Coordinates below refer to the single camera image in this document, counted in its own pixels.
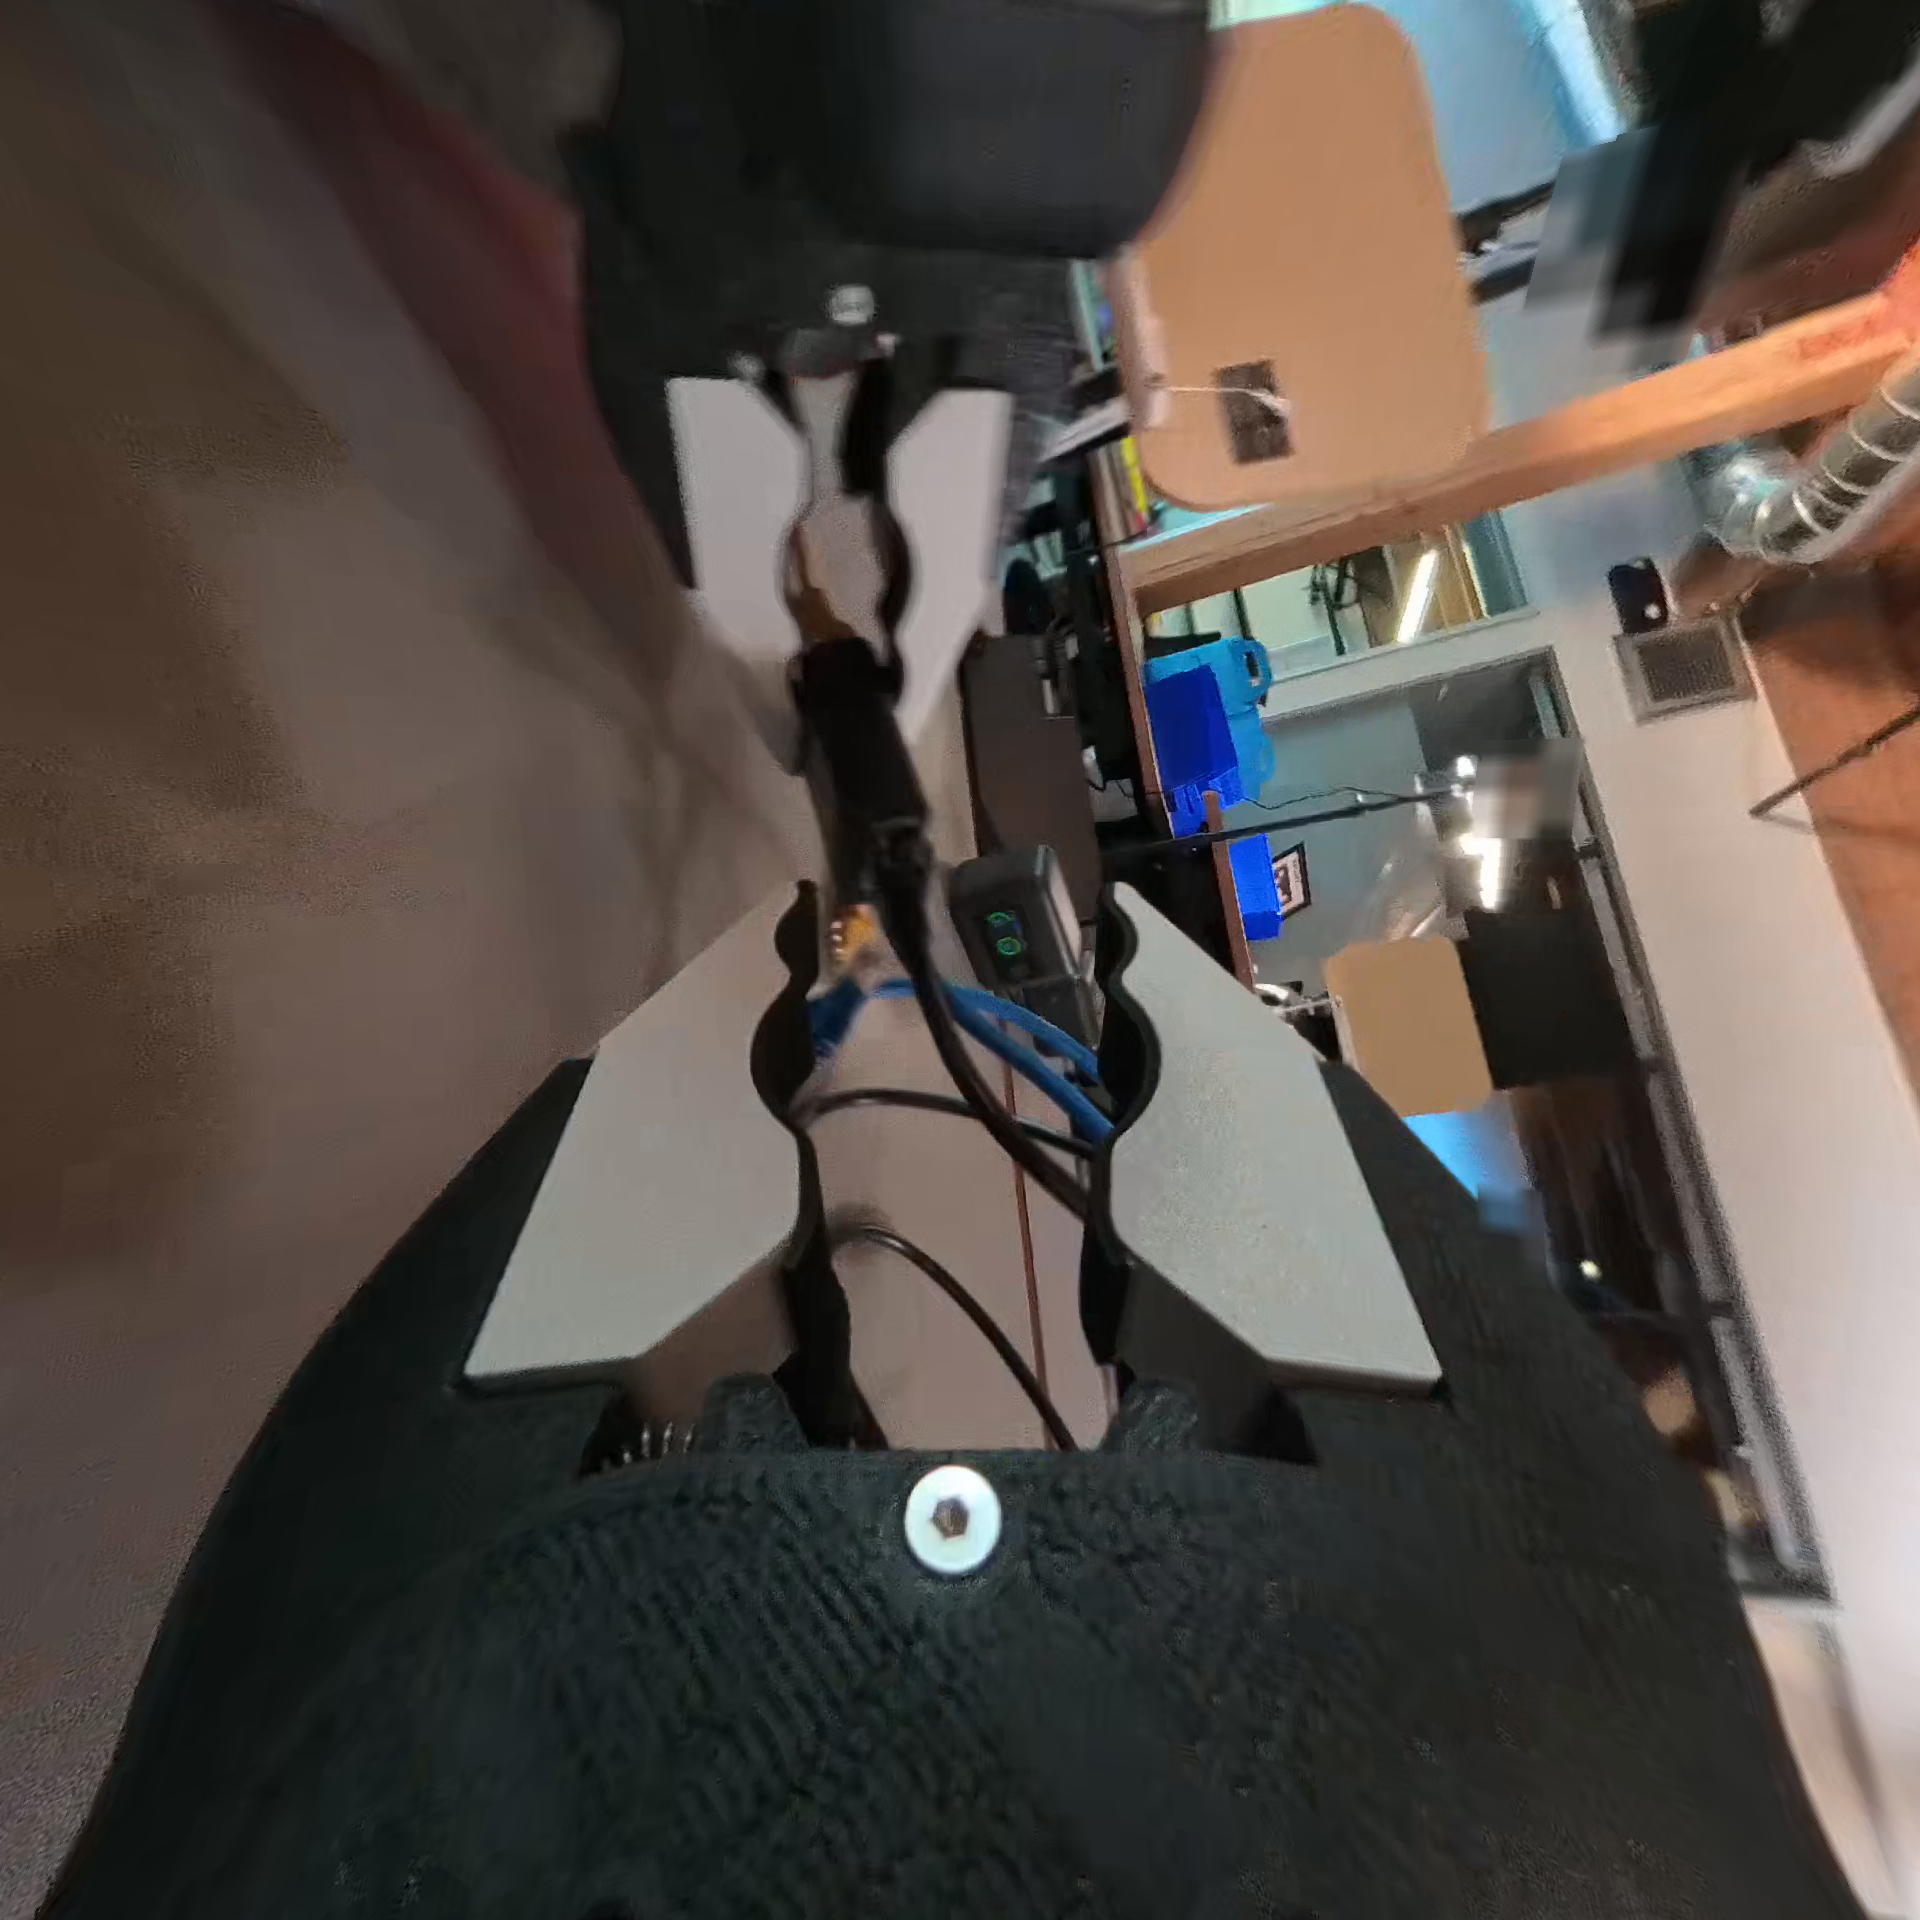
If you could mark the small framed sign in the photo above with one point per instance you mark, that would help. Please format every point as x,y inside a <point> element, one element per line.
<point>1289,877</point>

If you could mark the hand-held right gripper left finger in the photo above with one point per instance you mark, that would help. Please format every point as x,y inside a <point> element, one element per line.
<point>662,1184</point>

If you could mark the wooden post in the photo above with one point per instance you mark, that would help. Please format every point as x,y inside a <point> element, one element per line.
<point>1575,427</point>

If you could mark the small black wall device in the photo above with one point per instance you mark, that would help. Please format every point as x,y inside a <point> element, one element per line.
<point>1640,592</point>

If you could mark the black ethernet adapter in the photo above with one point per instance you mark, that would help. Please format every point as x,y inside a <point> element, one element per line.
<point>858,749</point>

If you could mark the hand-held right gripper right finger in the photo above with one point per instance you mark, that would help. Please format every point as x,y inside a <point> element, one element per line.
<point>1260,1200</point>

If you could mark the silver ventilation duct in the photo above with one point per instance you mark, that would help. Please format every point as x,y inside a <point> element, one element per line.
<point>1815,488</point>

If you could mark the black device with green light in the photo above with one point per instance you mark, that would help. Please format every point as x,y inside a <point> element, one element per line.
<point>1012,938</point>

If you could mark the small blue plastic bin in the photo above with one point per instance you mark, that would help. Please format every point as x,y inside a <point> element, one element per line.
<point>1258,888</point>

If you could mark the large blue plastic bin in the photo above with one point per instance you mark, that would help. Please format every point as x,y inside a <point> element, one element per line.
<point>1201,735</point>

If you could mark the wall vent grille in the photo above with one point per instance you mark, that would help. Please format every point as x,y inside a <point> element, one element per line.
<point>1682,668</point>

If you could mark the tan wooden board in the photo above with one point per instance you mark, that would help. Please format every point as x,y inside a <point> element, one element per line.
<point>1305,194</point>

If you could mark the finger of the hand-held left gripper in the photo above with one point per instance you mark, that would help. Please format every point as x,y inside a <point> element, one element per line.
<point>727,495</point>
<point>961,511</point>

